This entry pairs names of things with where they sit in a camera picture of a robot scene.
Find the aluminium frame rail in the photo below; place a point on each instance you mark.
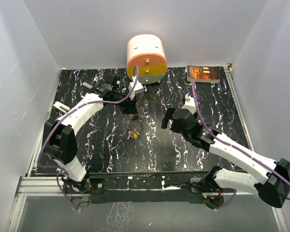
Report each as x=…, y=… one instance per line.
x=229, y=78

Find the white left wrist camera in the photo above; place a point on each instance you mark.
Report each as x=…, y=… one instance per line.
x=135, y=88

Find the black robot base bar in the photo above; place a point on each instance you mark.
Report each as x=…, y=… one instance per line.
x=153, y=187

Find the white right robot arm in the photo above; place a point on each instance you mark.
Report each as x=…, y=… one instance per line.
x=266, y=177

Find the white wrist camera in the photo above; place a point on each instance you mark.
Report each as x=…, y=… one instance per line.
x=189, y=104
x=135, y=88

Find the round three-drawer mini cabinet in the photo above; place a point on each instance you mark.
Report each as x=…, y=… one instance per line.
x=146, y=51

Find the orange brown book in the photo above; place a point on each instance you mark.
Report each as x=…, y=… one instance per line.
x=203, y=74

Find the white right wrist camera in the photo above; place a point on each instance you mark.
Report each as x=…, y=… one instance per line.
x=189, y=104

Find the orange capped marker pen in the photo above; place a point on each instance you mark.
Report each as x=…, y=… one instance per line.
x=87, y=85

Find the white rectangular eraser block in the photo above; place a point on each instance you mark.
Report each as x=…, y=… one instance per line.
x=61, y=107

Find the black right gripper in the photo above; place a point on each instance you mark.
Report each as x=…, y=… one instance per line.
x=168, y=116

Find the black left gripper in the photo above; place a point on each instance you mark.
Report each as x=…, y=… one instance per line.
x=130, y=108

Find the yellow key tag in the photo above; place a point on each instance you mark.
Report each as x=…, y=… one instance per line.
x=134, y=135

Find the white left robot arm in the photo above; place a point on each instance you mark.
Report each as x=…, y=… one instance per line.
x=59, y=137

